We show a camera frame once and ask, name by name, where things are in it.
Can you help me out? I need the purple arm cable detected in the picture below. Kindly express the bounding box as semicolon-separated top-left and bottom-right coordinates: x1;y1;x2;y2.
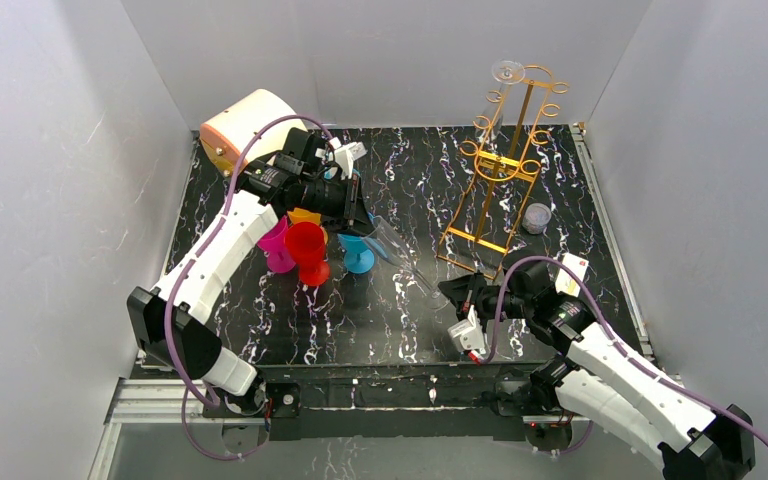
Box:
473;255;768;480
163;113;336;462

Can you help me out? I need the small grey glitter jar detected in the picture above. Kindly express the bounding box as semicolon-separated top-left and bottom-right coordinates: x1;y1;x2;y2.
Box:
522;203;552;235

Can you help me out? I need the round beige box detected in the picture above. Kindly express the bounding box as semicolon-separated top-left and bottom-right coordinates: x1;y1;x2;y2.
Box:
198;89;295;178

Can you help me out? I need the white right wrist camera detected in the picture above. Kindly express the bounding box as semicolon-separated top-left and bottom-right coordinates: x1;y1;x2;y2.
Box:
447;306;489;364

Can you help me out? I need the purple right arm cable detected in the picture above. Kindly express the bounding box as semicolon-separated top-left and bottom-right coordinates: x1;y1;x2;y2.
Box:
473;255;768;480

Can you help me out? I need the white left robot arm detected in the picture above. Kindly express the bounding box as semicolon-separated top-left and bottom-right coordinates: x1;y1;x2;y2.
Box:
126;128;372;398

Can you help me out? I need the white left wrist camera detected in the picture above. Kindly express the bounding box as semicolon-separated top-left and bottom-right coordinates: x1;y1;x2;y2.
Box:
323;138;367;180

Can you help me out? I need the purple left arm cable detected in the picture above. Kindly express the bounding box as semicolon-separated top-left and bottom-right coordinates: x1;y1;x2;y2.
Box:
163;113;336;462

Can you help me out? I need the red wine glass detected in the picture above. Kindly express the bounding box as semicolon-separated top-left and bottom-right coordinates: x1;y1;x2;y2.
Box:
284;222;330;287

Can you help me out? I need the gold wine glass rack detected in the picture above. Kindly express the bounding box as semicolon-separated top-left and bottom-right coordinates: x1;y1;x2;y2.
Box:
435;63;569;280

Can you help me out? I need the clear wine glass front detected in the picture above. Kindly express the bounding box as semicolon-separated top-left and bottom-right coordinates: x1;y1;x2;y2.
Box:
362;216;448;311

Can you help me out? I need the clear wine glass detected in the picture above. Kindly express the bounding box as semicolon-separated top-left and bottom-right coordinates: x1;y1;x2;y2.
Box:
362;216;448;311
473;60;525;144

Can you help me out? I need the blue wine glass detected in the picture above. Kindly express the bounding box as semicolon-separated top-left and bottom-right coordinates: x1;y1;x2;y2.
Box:
338;234;375;275

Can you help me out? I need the orange wine glass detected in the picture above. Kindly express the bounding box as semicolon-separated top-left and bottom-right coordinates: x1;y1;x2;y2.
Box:
285;208;328;248

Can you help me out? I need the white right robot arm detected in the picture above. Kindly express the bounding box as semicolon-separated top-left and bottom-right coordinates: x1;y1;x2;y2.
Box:
434;254;756;479

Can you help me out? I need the long white green box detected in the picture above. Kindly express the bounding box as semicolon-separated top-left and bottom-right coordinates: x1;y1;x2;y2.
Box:
555;252;589;297

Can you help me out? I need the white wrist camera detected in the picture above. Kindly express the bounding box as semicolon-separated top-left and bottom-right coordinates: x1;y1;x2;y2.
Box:
447;306;489;364
323;138;367;180

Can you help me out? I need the magenta wine glass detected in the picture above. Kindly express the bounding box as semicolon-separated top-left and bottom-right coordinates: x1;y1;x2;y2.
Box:
257;216;296;274

